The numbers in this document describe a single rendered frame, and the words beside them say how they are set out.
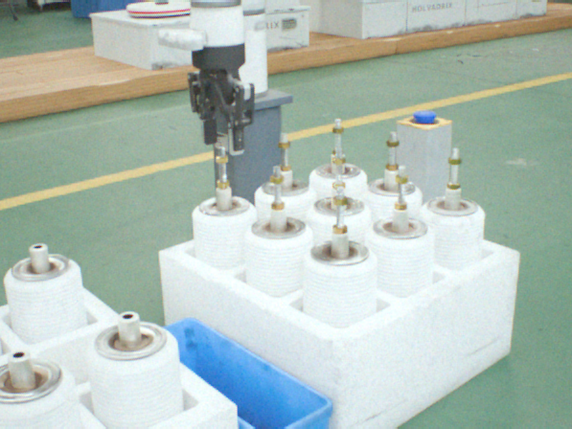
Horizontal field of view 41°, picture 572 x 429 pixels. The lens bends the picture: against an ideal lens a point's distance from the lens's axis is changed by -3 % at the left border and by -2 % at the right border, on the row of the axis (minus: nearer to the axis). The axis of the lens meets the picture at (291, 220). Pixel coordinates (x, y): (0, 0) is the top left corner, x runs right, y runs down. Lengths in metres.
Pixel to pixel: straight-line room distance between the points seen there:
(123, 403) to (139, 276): 0.77
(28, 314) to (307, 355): 0.35
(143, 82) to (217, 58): 2.05
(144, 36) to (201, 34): 2.17
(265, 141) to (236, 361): 0.68
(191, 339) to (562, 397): 0.55
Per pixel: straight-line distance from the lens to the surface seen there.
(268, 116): 1.64
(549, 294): 1.51
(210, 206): 1.17
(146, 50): 3.23
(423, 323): 1.06
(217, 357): 1.12
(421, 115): 1.38
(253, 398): 1.08
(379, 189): 1.23
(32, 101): 2.94
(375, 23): 3.91
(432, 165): 1.38
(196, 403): 0.86
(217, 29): 1.07
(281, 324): 1.02
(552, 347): 1.34
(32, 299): 1.00
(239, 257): 1.15
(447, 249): 1.15
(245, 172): 1.65
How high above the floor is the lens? 0.66
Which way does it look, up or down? 22 degrees down
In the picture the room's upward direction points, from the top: 1 degrees counter-clockwise
